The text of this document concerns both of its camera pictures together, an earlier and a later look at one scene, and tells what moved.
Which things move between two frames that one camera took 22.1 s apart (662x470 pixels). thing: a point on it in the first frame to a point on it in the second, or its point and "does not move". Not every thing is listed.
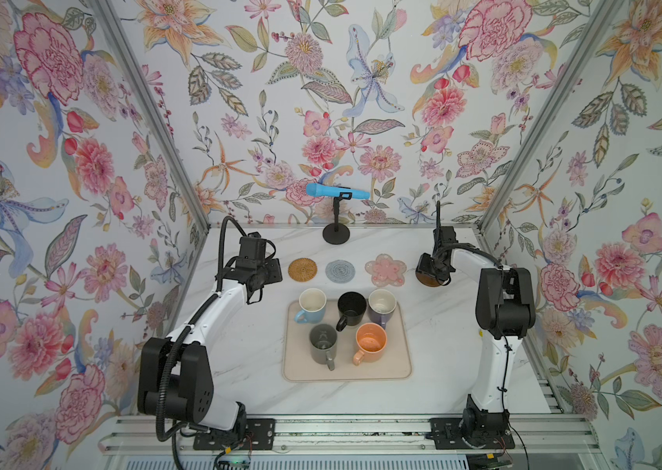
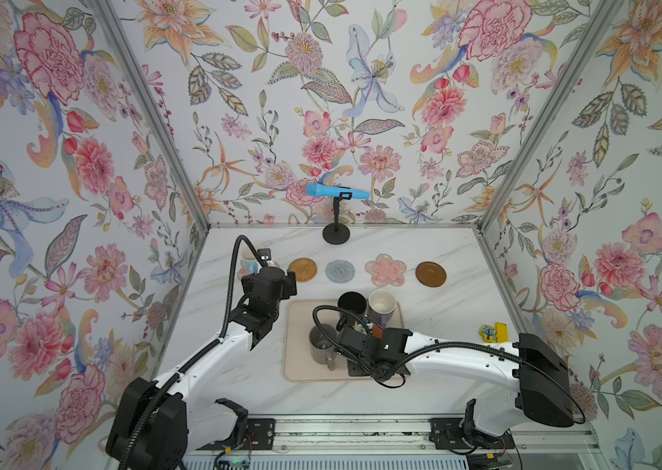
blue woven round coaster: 340,271 does not move
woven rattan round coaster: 303,269 does not move
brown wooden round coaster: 428,279 does not move
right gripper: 423,266 to 352,371
